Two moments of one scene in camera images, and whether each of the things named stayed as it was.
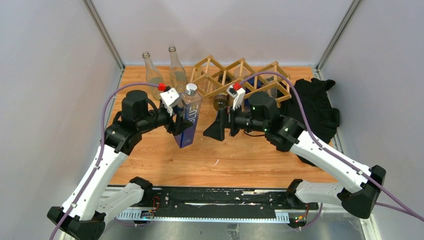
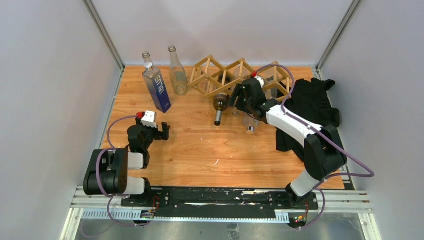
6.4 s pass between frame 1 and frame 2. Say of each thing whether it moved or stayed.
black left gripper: moved
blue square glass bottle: moved
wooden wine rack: stayed
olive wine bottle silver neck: stayed
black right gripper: moved
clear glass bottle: stayed
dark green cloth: stayed
